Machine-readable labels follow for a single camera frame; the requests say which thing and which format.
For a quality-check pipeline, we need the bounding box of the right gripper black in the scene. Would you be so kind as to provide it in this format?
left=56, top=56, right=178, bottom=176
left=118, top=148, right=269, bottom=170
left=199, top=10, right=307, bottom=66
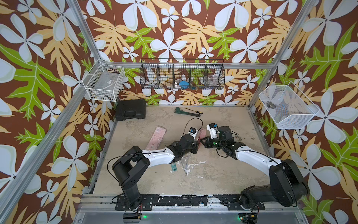
left=199, top=136, right=226, bottom=150

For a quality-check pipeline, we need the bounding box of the clear triangle ruler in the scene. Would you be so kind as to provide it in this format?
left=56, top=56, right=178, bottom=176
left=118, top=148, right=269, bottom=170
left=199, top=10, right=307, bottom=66
left=181, top=160, right=192, bottom=176

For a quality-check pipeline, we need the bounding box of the teal straight ruler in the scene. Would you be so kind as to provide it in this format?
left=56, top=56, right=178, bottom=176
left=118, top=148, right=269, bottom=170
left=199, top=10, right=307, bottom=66
left=171, top=163, right=177, bottom=172

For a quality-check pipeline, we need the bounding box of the pink ruler set pouch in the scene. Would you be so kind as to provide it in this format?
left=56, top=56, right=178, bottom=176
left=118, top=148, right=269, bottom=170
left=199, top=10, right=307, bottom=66
left=145, top=126, right=167, bottom=151

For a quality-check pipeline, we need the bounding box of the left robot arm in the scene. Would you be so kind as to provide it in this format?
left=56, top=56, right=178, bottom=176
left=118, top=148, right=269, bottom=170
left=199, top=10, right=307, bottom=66
left=112, top=133, right=198, bottom=210

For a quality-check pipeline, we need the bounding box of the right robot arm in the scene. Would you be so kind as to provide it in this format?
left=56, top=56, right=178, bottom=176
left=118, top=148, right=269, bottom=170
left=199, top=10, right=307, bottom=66
left=201, top=123, right=310, bottom=210

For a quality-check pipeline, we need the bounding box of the yellow black screwdriver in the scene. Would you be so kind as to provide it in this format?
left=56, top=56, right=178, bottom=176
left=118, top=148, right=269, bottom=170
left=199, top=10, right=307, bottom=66
left=184, top=107, right=203, bottom=115

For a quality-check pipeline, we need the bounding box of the green pipe wrench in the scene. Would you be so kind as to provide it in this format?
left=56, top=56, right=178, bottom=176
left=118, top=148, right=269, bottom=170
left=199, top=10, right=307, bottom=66
left=174, top=107, right=201, bottom=117

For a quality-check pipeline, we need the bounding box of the blue object in basket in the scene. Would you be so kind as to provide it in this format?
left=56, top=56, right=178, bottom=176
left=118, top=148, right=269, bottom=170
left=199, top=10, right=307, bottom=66
left=179, top=81, right=190, bottom=89

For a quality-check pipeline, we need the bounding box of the black plastic tool case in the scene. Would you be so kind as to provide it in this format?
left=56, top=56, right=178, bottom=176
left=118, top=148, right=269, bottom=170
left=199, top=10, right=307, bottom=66
left=115, top=99, right=146, bottom=121

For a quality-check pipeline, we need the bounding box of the small dark object in basket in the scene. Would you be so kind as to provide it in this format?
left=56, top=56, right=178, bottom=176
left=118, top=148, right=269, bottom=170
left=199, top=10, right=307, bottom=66
left=266, top=102, right=276, bottom=109

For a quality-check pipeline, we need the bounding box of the white mesh basket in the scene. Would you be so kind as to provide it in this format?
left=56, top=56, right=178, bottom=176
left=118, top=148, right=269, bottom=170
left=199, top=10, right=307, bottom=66
left=259, top=82, right=319, bottom=130

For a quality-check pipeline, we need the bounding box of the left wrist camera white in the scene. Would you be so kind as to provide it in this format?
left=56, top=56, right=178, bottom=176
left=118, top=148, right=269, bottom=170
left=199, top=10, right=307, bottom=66
left=189, top=127, right=198, bottom=140

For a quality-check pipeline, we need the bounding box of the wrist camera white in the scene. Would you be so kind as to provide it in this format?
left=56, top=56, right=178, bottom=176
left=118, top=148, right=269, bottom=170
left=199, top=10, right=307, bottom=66
left=189, top=127, right=198, bottom=140
left=207, top=123, right=218, bottom=139

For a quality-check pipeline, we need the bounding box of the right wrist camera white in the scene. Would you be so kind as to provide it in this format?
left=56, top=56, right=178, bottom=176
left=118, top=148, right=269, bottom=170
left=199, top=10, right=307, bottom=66
left=207, top=123, right=218, bottom=139

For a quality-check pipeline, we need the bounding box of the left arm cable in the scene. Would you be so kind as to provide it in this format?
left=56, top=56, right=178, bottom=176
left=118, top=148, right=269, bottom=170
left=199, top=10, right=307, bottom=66
left=181, top=117, right=204, bottom=135

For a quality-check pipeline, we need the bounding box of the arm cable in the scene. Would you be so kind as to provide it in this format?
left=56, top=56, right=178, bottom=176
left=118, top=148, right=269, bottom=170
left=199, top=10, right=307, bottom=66
left=181, top=117, right=204, bottom=135
left=215, top=130, right=240, bottom=159

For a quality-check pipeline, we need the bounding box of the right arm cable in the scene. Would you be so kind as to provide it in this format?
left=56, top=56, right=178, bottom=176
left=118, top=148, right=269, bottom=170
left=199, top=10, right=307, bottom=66
left=215, top=130, right=240, bottom=159

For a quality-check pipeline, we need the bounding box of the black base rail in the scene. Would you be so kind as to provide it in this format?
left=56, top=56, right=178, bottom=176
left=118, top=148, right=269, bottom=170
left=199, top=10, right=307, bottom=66
left=114, top=194, right=265, bottom=211

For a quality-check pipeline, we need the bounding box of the black wire basket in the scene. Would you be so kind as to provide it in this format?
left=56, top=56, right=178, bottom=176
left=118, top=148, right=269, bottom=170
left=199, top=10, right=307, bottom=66
left=139, top=58, right=225, bottom=90

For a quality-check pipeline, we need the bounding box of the white wire basket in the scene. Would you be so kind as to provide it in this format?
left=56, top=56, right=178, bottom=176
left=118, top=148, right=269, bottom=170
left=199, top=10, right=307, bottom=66
left=83, top=60, right=126, bottom=102

